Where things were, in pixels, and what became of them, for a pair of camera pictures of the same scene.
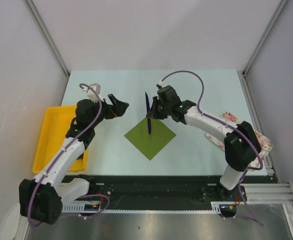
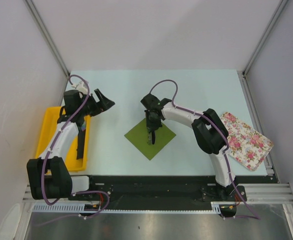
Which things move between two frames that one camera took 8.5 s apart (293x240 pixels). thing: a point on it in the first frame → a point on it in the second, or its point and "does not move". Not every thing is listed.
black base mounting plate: x=160 y=189 does not move
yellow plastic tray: x=56 y=122 does not move
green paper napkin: x=150 y=144 does not move
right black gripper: x=153 y=113 → x=151 y=127
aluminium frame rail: x=278 y=193 does not move
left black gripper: x=118 y=110 → x=106 y=104
